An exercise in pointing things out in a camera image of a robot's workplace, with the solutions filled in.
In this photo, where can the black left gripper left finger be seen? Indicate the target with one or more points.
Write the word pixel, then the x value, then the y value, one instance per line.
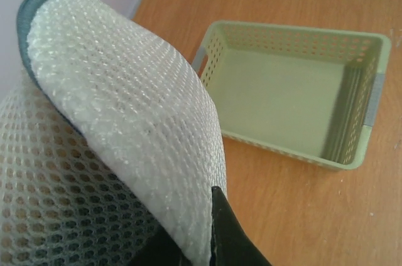
pixel 161 250

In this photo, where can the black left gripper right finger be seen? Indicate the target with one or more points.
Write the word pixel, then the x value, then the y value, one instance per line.
pixel 229 244

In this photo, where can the white mesh laundry bag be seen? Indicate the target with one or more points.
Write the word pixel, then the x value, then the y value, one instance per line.
pixel 109 136

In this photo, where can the green plastic basket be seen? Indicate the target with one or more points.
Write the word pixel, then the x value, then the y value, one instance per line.
pixel 308 93

